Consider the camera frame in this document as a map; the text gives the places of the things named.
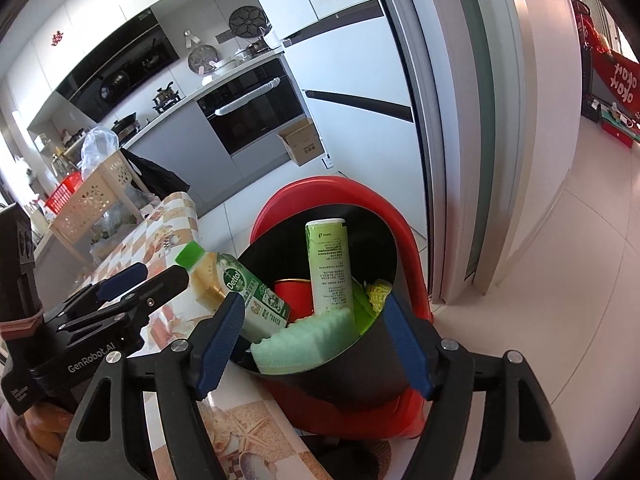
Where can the pale green lotion bottle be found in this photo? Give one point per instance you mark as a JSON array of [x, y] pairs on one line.
[[327, 265]]

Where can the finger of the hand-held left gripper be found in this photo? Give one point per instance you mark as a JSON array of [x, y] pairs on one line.
[[122, 277], [165, 280]]

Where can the green sponge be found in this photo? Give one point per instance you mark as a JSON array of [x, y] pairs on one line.
[[300, 345]]

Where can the white refrigerator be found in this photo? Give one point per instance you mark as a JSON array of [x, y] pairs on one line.
[[350, 60]]

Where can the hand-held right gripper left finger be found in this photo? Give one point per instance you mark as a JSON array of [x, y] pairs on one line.
[[225, 340]]

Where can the person's left hand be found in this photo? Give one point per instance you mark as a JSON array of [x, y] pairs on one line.
[[47, 425]]

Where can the red printed banner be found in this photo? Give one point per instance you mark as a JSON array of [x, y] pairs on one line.
[[620, 80]]

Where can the black trash bin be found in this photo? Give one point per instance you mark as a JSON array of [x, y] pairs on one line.
[[360, 370]]

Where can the yellow foam fruit net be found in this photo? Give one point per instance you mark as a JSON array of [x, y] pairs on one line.
[[377, 295]]

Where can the steel cooking pot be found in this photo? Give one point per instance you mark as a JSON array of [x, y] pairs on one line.
[[165, 96]]

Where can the red plastic stool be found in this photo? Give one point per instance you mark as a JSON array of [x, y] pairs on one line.
[[280, 200]]

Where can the white wall cabinets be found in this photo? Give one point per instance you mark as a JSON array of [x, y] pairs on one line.
[[90, 5]]

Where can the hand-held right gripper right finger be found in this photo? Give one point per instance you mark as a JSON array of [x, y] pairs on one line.
[[407, 345]]

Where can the green-capped drink bottle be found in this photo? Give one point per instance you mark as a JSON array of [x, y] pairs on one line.
[[225, 275]]

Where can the black bag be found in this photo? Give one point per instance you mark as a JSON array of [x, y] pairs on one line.
[[155, 175]]

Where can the bright green snack packet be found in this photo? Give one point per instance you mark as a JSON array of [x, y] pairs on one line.
[[362, 310]]

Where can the red gift box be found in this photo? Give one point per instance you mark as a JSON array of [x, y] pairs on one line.
[[620, 135]]

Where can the cardboard box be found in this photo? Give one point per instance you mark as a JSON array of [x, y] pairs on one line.
[[302, 145]]

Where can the translucent plastic bag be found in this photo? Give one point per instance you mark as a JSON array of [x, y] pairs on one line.
[[100, 150]]

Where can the red paper cup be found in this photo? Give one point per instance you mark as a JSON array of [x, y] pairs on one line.
[[295, 300]]

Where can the black range hood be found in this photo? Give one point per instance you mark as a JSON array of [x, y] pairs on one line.
[[115, 75]]

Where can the beige plastic basket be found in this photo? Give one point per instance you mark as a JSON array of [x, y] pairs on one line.
[[90, 200]]

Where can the person's left forearm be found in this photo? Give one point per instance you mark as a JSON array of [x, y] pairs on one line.
[[15, 450]]

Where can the red paper-cut sticker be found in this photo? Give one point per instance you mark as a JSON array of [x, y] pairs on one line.
[[57, 37]]

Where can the round steel steamer rack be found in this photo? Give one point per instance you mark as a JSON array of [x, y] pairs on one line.
[[202, 58]]

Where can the red plastic basket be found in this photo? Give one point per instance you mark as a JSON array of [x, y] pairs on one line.
[[62, 192]]

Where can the black built-in oven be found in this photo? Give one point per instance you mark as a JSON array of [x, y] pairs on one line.
[[250, 120]]

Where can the grey kitchen counter cabinet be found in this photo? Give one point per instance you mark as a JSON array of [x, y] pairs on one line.
[[200, 160]]

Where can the crumpled white plastic bags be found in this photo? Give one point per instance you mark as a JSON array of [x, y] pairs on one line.
[[117, 220]]

